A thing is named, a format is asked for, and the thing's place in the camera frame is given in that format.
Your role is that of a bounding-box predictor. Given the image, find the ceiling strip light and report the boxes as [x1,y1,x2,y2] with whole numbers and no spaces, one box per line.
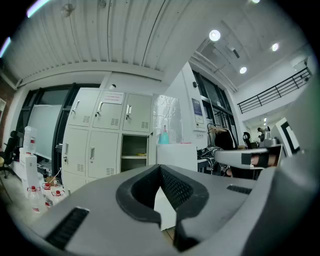
[0,36,12,59]

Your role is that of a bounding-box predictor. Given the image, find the person's right hand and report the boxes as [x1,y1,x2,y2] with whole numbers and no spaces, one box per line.
[250,153,277,167]

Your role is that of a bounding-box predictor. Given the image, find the black office chair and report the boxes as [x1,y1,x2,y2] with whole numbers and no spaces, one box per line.
[0,129,20,179]

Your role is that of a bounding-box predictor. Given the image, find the black metal railing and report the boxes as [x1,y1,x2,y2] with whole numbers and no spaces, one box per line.
[236,66,313,115]

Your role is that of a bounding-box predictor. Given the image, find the black window frame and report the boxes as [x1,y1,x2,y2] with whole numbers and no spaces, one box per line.
[17,83,101,177]

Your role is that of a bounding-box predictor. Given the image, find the clothes rack with hangers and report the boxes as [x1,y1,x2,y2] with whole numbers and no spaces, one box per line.
[206,123,231,148]

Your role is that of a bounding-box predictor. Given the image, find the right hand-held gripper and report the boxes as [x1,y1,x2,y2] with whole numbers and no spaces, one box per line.
[214,117,301,167]

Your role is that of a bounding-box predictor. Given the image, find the blue wall poster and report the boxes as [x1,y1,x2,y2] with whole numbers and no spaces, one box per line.
[191,97,205,131]

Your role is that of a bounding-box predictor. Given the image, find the black white patterned bag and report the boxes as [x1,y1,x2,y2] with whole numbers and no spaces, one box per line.
[197,146,226,174]

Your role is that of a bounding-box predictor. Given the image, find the black jacket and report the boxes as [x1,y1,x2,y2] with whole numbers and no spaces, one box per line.
[214,129,239,151]

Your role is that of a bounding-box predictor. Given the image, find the white water dispenser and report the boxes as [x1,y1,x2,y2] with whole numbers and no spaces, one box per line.
[18,147,39,200]

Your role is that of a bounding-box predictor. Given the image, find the white metal locker cabinet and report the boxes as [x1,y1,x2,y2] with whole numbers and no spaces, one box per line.
[60,86,161,195]

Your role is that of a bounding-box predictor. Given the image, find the clear water jug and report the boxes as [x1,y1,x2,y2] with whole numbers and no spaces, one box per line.
[22,126,38,154]

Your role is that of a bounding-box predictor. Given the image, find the clear plastic film sheet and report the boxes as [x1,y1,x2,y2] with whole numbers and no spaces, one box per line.
[152,94,182,145]

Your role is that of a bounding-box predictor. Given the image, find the white box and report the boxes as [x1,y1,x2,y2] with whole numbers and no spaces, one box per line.
[156,143,199,172]

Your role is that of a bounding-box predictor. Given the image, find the white paper notice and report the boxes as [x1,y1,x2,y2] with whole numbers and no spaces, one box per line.
[102,91,125,105]

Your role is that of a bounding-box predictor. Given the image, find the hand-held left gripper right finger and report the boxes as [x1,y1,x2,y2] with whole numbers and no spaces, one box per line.
[159,164,257,252]

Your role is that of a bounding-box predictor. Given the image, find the black headphones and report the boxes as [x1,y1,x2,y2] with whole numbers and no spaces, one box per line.
[242,131,252,150]

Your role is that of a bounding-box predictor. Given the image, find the teal spray bottle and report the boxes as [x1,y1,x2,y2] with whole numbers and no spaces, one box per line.
[157,124,171,145]

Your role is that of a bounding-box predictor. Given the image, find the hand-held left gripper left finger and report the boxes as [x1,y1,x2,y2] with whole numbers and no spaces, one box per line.
[27,164,180,256]

